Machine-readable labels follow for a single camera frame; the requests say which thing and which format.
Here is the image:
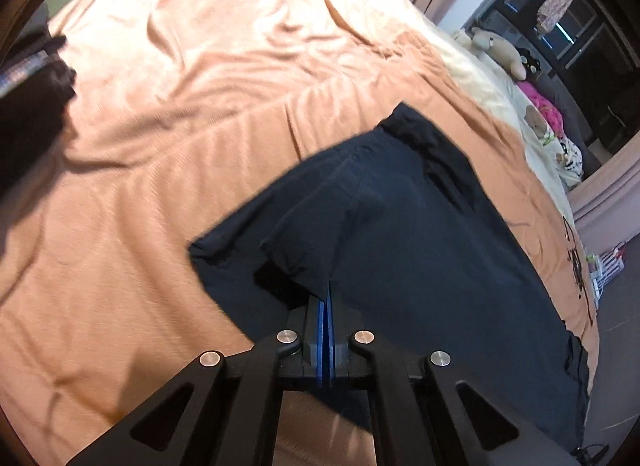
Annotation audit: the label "grey headboard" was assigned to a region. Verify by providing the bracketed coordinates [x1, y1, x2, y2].
[544, 74, 602, 177]

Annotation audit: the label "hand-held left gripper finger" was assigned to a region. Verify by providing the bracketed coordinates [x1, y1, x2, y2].
[65, 295, 326, 466]
[326, 290, 582, 466]

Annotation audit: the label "cream bear print bedding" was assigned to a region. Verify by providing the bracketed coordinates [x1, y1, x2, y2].
[360, 0, 585, 207]

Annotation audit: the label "black cable bundle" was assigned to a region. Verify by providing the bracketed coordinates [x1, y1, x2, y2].
[561, 215, 599, 320]

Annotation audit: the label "dark navy pants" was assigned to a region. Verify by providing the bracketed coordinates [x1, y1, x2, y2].
[187, 102, 592, 453]

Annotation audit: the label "floral hanging cloth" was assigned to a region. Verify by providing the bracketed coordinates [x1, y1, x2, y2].
[536, 0, 582, 32]

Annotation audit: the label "orange blanket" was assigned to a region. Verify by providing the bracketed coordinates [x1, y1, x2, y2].
[0, 0, 601, 466]

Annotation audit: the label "dark cloth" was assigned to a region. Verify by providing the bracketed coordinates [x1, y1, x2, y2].
[0, 30, 79, 197]

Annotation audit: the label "dark window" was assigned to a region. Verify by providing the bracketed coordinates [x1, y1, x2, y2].
[464, 0, 637, 99]

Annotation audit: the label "beige plush toy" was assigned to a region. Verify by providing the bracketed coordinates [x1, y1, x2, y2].
[452, 26, 526, 79]

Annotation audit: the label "white patterned pillow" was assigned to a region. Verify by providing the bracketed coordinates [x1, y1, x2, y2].
[554, 137, 584, 183]

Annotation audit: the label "pink cloth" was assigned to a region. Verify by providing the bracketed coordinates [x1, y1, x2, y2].
[517, 80, 564, 140]

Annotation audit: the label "black white plush toy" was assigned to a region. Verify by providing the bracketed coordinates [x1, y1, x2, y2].
[516, 47, 544, 80]

